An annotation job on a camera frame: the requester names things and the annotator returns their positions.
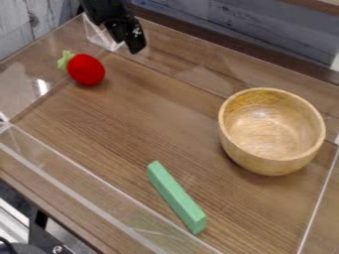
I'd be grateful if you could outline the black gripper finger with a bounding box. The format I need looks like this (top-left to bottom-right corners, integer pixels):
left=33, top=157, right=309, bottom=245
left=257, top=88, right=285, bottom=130
left=105, top=21, right=125, bottom=43
left=121, top=17, right=147, bottom=55

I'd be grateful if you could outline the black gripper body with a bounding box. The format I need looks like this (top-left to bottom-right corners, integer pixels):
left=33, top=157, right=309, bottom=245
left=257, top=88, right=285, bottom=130
left=81, top=0, right=131, bottom=25

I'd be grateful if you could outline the red plush strawberry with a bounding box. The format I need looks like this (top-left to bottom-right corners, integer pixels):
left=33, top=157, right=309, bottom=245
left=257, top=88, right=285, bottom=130
left=58, top=51, right=106, bottom=86

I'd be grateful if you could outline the wooden bowl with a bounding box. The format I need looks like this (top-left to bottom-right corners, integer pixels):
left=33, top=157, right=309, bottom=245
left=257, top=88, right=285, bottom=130
left=220, top=87, right=326, bottom=176

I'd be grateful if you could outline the green rectangular block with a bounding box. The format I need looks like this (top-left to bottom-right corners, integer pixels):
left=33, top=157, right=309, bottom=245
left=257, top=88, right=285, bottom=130
left=147, top=161, right=208, bottom=235

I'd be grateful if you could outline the clear acrylic corner bracket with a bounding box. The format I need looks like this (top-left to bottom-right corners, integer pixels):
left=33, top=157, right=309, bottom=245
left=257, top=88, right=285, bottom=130
left=83, top=14, right=125, bottom=52

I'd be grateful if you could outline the clear acrylic front wall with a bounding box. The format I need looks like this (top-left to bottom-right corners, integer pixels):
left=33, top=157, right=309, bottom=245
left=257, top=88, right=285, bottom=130
left=0, top=119, right=224, bottom=254

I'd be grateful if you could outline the black metal table frame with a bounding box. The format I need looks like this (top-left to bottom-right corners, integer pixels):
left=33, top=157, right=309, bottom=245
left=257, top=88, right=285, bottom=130
left=29, top=210, right=77, bottom=254

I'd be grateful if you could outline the black cable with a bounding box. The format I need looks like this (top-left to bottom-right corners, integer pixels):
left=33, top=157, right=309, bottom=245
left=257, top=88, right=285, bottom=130
left=0, top=236, right=19, bottom=254

